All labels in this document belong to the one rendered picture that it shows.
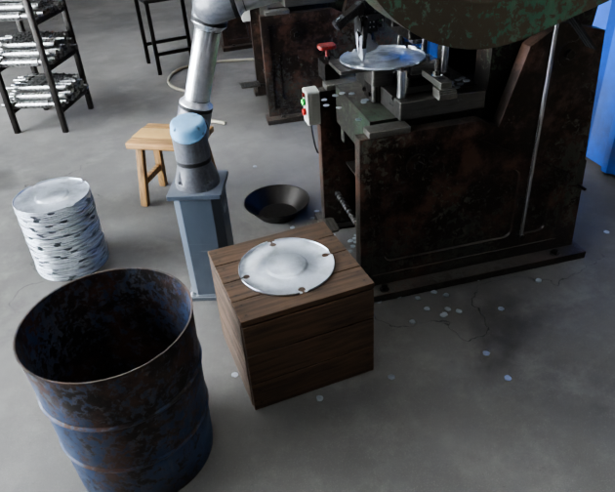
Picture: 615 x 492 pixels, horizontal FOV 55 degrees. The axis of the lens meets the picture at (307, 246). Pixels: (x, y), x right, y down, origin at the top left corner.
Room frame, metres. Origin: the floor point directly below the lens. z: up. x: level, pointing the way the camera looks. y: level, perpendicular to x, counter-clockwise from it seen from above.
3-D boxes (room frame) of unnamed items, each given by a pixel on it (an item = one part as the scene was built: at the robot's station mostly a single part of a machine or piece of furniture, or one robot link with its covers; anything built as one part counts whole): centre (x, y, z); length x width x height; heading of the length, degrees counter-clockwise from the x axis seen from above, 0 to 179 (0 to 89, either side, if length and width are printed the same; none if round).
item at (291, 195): (2.36, 0.13, 0.04); 0.30 x 0.30 x 0.07
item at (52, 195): (2.09, 0.99, 0.32); 0.29 x 0.29 x 0.01
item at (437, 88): (1.88, -0.46, 0.76); 0.17 x 0.06 x 0.10; 12
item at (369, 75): (2.01, -0.25, 0.72); 0.25 x 0.14 x 0.14; 102
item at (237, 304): (1.45, 0.07, 0.18); 0.40 x 0.38 x 0.35; 110
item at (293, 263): (1.45, 0.07, 0.35); 0.29 x 0.29 x 0.01
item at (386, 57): (2.02, -0.30, 0.79); 0.29 x 0.29 x 0.01
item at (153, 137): (2.59, 0.60, 0.16); 0.34 x 0.24 x 0.34; 74
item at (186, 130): (1.85, 0.36, 0.62); 0.13 x 0.12 x 0.14; 3
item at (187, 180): (1.84, 0.36, 0.50); 0.15 x 0.15 x 0.10
